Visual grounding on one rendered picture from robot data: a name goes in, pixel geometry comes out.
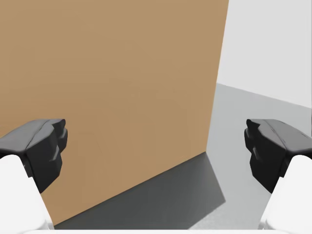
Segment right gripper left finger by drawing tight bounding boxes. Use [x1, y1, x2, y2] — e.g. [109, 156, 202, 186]
[0, 118, 69, 231]

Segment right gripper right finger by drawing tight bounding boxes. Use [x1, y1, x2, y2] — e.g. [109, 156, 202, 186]
[244, 118, 312, 231]

